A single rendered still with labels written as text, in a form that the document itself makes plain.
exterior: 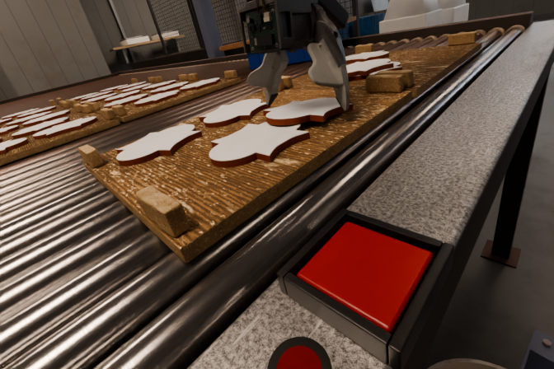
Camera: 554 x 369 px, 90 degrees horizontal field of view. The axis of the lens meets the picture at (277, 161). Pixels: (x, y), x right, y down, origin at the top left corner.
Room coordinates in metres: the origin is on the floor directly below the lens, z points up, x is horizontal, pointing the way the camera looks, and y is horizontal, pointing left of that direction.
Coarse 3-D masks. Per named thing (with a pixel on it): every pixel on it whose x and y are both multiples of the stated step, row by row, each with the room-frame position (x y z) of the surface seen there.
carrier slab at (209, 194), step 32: (256, 96) 0.63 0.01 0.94; (288, 96) 0.57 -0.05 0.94; (320, 96) 0.51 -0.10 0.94; (352, 96) 0.46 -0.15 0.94; (384, 96) 0.42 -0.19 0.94; (224, 128) 0.44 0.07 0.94; (320, 128) 0.34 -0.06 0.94; (352, 128) 0.32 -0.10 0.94; (160, 160) 0.36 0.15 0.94; (192, 160) 0.33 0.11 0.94; (256, 160) 0.29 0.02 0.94; (288, 160) 0.27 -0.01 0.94; (320, 160) 0.27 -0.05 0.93; (128, 192) 0.28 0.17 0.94; (192, 192) 0.25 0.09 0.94; (224, 192) 0.23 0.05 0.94; (256, 192) 0.22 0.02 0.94; (192, 224) 0.19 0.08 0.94; (224, 224) 0.19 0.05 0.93; (192, 256) 0.17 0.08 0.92
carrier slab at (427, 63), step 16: (432, 48) 0.76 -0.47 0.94; (448, 48) 0.71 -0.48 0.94; (464, 48) 0.66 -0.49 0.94; (480, 48) 0.68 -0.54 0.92; (400, 64) 0.64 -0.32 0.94; (416, 64) 0.60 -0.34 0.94; (432, 64) 0.57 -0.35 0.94; (448, 64) 0.54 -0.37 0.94; (304, 80) 0.70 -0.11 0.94; (416, 80) 0.48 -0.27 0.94; (432, 80) 0.47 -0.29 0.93; (416, 96) 0.43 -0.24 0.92
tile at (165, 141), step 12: (168, 132) 0.46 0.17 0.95; (180, 132) 0.44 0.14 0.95; (192, 132) 0.43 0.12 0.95; (132, 144) 0.43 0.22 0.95; (144, 144) 0.42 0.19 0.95; (156, 144) 0.40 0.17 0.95; (168, 144) 0.39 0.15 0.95; (180, 144) 0.40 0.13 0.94; (120, 156) 0.38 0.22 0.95; (132, 156) 0.37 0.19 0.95; (144, 156) 0.36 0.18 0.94; (156, 156) 0.37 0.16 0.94
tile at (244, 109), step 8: (232, 104) 0.56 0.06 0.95; (240, 104) 0.55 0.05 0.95; (248, 104) 0.53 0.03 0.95; (256, 104) 0.52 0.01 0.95; (264, 104) 0.51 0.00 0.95; (216, 112) 0.52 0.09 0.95; (224, 112) 0.51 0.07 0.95; (232, 112) 0.50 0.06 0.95; (240, 112) 0.48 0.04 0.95; (248, 112) 0.47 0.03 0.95; (256, 112) 0.49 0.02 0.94; (200, 120) 0.52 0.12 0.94; (208, 120) 0.48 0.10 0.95; (216, 120) 0.46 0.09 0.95; (224, 120) 0.45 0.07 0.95; (232, 120) 0.46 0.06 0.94
